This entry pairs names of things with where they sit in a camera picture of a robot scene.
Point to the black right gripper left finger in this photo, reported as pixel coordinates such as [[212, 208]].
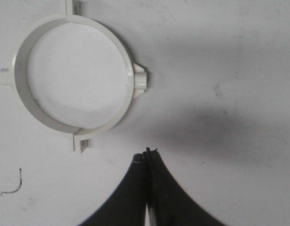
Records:
[[126, 206]]

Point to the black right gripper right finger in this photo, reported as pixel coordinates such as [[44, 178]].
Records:
[[168, 204]]

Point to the white half clamp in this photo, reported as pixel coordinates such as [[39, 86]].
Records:
[[137, 76], [15, 75]]

